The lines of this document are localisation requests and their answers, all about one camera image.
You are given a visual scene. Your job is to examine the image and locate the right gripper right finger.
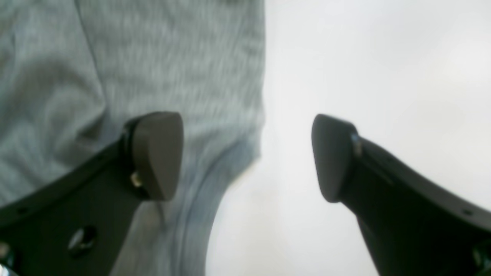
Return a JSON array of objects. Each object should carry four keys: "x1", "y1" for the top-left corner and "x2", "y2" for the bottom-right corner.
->
[{"x1": 311, "y1": 115, "x2": 491, "y2": 276}]

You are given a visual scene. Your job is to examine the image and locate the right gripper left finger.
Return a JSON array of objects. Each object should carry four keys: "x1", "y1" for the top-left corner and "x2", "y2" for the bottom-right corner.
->
[{"x1": 0, "y1": 112, "x2": 184, "y2": 276}]

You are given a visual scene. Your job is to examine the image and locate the grey T-shirt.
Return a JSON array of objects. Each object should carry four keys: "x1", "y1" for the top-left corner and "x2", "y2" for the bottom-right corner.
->
[{"x1": 0, "y1": 0, "x2": 265, "y2": 276}]

